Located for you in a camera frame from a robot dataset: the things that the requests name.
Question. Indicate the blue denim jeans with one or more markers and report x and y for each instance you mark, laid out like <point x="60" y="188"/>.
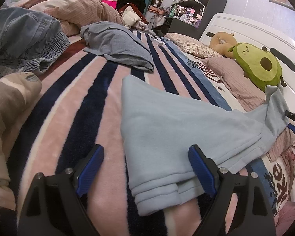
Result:
<point x="26" y="36"/>

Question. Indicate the brown plush toy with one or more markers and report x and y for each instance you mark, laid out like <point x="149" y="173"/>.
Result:
<point x="223" y="43"/>

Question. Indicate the black clothes pile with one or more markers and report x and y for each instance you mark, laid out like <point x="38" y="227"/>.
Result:
<point x="135" y="1"/>

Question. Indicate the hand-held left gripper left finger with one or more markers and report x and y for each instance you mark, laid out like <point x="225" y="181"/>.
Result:
<point x="90" y="169"/>

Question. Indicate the brown wig mannequin head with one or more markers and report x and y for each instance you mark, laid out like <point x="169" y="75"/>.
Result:
<point x="156" y="1"/>

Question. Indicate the pink navy striped blanket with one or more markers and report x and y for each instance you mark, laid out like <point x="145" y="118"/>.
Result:
<point x="88" y="108"/>

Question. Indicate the small white box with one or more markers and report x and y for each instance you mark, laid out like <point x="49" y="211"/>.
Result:
<point x="159" y="44"/>

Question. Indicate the light blue pants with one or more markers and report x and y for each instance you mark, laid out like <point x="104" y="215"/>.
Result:
<point x="174" y="127"/>

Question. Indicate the pink ribbed pillow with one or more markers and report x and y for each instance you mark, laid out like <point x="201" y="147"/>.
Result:
<point x="233" y="81"/>

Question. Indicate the green avocado plush toy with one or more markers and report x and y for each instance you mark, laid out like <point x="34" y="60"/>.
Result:
<point x="253" y="61"/>

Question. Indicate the white bed headboard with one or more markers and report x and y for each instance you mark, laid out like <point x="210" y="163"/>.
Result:
<point x="292" y="54"/>

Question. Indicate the pink striped duvet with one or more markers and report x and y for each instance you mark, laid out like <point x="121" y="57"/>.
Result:
<point x="83" y="7"/>

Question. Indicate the beige camouflage garment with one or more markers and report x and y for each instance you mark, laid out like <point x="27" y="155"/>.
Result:
<point x="7" y="118"/>

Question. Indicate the grey t-shirt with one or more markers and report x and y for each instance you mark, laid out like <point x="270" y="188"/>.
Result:
<point x="118" y="44"/>

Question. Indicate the floral pillow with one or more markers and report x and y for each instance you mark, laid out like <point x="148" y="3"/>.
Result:
<point x="194" y="45"/>

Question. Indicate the pink shopping bag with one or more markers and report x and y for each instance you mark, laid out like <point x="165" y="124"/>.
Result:
<point x="109" y="4"/>

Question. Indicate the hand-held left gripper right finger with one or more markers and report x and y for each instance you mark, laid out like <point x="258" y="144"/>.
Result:
<point x="201" y="169"/>

